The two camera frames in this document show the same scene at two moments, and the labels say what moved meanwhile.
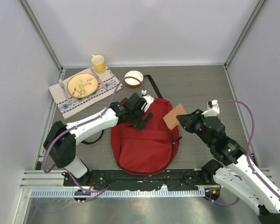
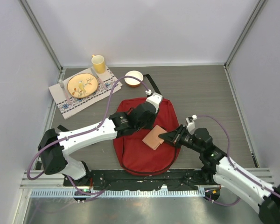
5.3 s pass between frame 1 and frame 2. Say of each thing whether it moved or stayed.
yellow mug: stayed
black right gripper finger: moved
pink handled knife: stayed
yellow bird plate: stayed
